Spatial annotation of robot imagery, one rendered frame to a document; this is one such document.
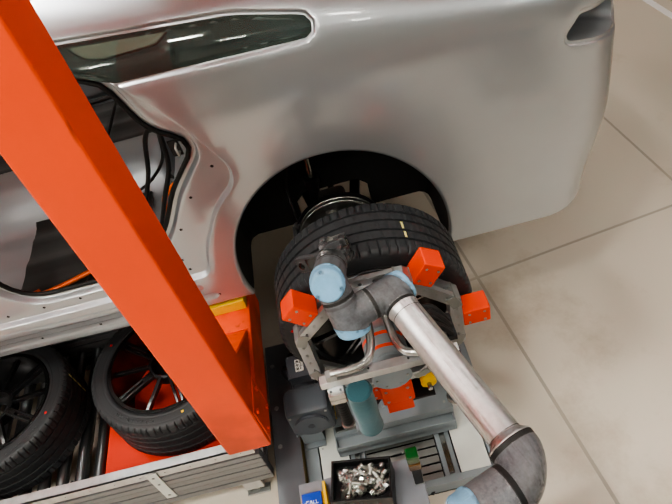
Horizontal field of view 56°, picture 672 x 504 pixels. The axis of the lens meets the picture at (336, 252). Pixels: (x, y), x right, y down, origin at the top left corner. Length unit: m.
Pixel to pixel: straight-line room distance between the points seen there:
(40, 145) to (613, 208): 2.93
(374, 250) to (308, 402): 0.86
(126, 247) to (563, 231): 2.48
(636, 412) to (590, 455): 0.28
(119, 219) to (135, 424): 1.31
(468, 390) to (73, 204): 0.98
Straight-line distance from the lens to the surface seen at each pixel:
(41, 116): 1.38
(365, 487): 2.19
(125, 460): 2.92
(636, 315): 3.22
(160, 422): 2.63
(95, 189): 1.47
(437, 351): 1.57
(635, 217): 3.63
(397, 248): 1.92
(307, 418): 2.55
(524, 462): 1.46
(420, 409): 2.66
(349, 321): 1.64
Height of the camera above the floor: 2.56
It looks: 46 degrees down
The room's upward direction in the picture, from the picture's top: 18 degrees counter-clockwise
